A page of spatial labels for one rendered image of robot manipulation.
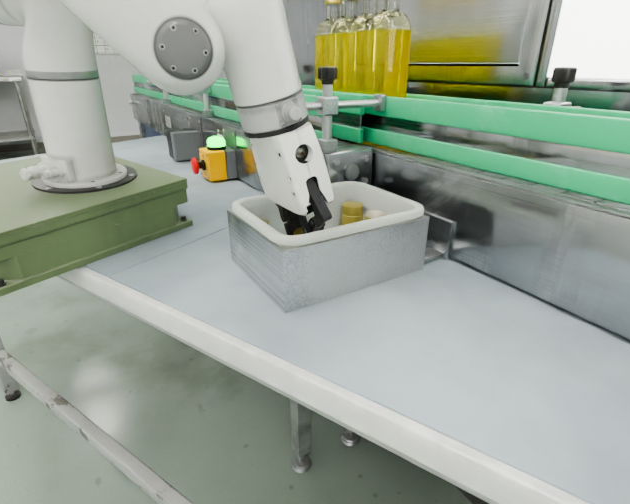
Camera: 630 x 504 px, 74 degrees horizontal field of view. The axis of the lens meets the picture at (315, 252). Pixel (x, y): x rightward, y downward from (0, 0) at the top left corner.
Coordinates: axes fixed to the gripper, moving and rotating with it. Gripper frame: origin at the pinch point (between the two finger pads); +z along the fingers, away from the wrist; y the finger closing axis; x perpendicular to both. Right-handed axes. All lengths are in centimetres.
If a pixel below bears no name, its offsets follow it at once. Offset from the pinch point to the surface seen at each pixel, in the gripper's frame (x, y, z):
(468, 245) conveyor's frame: -18.8, -10.5, 7.3
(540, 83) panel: -41.6, -5.5, -7.7
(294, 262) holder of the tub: 5.6, -6.9, -2.2
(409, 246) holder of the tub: -10.7, -7.6, 4.3
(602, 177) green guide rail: -23.2, -23.9, -4.3
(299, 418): 3, 24, 62
